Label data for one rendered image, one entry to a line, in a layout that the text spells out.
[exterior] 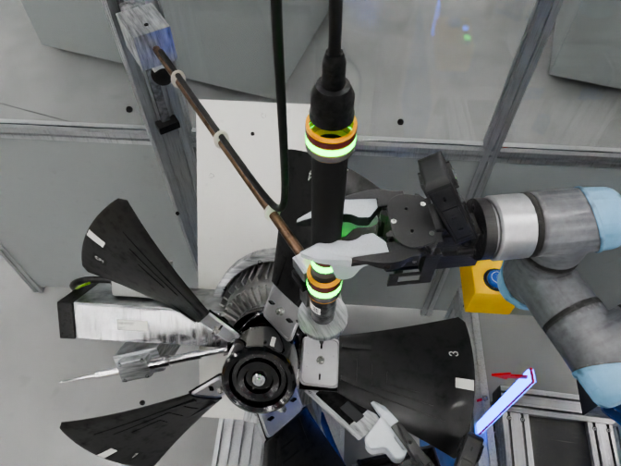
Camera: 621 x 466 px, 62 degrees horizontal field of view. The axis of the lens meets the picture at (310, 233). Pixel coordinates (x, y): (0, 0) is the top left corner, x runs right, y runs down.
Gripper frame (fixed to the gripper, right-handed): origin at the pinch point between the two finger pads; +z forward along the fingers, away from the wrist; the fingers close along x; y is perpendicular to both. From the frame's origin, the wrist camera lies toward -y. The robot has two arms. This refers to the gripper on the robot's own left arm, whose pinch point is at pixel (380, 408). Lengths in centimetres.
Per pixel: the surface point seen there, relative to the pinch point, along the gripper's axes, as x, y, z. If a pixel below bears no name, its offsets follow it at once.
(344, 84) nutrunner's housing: -58, -3, 11
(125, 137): 18, 11, 103
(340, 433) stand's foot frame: 111, -1, 20
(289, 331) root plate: -7.8, 6.0, 16.3
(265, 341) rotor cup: -8.9, 10.1, 16.6
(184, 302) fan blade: -11.8, 17.7, 28.5
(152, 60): -25, 1, 69
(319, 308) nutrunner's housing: -23.9, 2.9, 10.3
